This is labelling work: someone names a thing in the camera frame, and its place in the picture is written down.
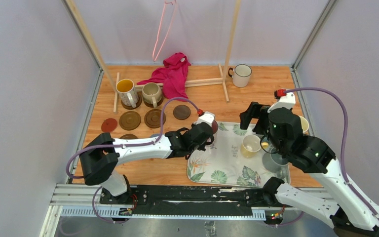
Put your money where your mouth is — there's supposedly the cream white mug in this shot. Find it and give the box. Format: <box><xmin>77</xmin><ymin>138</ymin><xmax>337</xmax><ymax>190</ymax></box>
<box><xmin>299</xmin><ymin>116</ymin><xmax>309</xmax><ymax>133</ymax></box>

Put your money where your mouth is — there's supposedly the dark wooden coaster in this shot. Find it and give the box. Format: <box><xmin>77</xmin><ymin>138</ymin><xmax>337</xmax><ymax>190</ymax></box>
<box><xmin>173</xmin><ymin>105</ymin><xmax>191</xmax><ymax>120</ymax></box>
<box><xmin>144</xmin><ymin>109</ymin><xmax>162</xmax><ymax>128</ymax></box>

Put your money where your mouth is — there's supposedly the pale yellow mug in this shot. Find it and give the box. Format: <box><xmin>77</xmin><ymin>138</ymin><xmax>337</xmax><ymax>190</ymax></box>
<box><xmin>240</xmin><ymin>135</ymin><xmax>269</xmax><ymax>158</ymax></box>

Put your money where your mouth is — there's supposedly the white enamel mug black rim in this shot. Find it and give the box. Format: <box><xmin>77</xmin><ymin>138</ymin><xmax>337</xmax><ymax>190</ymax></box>
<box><xmin>227</xmin><ymin>64</ymin><xmax>252</xmax><ymax>88</ymax></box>

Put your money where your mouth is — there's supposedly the floral white serving tray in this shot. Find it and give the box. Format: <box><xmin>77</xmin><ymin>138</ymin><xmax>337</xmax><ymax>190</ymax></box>
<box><xmin>187</xmin><ymin>122</ymin><xmax>291</xmax><ymax>188</ymax></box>

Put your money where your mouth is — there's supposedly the plain dark brown coaster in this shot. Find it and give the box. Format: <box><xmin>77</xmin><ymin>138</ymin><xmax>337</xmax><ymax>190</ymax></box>
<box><xmin>120</xmin><ymin>133</ymin><xmax>138</xmax><ymax>140</ymax></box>

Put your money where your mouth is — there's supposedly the amber brown coaster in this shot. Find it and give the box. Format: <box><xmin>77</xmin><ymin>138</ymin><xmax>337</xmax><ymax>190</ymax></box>
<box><xmin>119</xmin><ymin>111</ymin><xmax>141</xmax><ymax>131</ymax></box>

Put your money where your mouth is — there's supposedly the beige ceramic mug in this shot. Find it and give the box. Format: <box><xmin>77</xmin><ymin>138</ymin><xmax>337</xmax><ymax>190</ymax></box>
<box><xmin>142</xmin><ymin>82</ymin><xmax>163</xmax><ymax>108</ymax></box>

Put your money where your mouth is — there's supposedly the magenta cloth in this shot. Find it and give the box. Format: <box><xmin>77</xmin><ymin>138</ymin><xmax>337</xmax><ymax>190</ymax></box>
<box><xmin>137</xmin><ymin>52</ymin><xmax>191</xmax><ymax>99</ymax></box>

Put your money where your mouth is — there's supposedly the glass mug yellow inside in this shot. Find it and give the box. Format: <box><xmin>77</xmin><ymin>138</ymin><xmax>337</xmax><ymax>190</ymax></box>
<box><xmin>116</xmin><ymin>79</ymin><xmax>139</xmax><ymax>108</ymax></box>

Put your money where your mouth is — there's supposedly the pink ceramic mug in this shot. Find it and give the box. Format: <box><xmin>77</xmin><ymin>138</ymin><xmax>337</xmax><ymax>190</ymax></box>
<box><xmin>212</xmin><ymin>120</ymin><xmax>218</xmax><ymax>134</ymax></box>

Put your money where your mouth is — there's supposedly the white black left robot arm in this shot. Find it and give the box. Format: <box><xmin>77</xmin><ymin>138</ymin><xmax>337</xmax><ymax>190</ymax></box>
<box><xmin>79</xmin><ymin>121</ymin><xmax>214</xmax><ymax>204</ymax></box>

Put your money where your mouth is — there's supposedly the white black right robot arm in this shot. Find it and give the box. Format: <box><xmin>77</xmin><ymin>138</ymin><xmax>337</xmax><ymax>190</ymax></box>
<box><xmin>239</xmin><ymin>102</ymin><xmax>379</xmax><ymax>237</ymax></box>

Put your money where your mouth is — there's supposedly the red coaster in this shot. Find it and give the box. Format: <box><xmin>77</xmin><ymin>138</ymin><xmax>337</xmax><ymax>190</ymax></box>
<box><xmin>101</xmin><ymin>118</ymin><xmax>118</xmax><ymax>133</ymax></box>

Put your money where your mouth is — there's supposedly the grey ceramic mug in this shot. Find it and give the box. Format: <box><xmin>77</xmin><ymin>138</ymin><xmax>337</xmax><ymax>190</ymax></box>
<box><xmin>262</xmin><ymin>153</ymin><xmax>288</xmax><ymax>172</ymax></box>

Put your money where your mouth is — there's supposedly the wooden drying rack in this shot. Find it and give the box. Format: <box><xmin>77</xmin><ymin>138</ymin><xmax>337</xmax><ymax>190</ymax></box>
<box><xmin>64</xmin><ymin>0</ymin><xmax>241</xmax><ymax>102</ymax></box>

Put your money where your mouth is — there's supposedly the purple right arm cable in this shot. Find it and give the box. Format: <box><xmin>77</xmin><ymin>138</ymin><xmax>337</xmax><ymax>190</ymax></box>
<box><xmin>286</xmin><ymin>87</ymin><xmax>379</xmax><ymax>237</ymax></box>

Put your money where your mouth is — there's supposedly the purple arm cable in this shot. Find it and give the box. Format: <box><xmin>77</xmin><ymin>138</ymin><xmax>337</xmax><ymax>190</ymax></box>
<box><xmin>66</xmin><ymin>96</ymin><xmax>205</xmax><ymax>225</ymax></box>
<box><xmin>286</xmin><ymin>87</ymin><xmax>379</xmax><ymax>237</ymax></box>

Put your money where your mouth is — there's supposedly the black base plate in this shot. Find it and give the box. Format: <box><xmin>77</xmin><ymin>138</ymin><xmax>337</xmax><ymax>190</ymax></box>
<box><xmin>99</xmin><ymin>185</ymin><xmax>283</xmax><ymax>216</ymax></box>

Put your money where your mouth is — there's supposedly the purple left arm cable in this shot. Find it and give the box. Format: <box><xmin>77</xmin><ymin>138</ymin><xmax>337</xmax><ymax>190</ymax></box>
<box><xmin>66</xmin><ymin>96</ymin><xmax>205</xmax><ymax>225</ymax></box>

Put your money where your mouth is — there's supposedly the pink wire hanger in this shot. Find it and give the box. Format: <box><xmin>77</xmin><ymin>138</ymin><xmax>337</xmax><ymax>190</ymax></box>
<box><xmin>152</xmin><ymin>0</ymin><xmax>178</xmax><ymax>62</ymax></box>

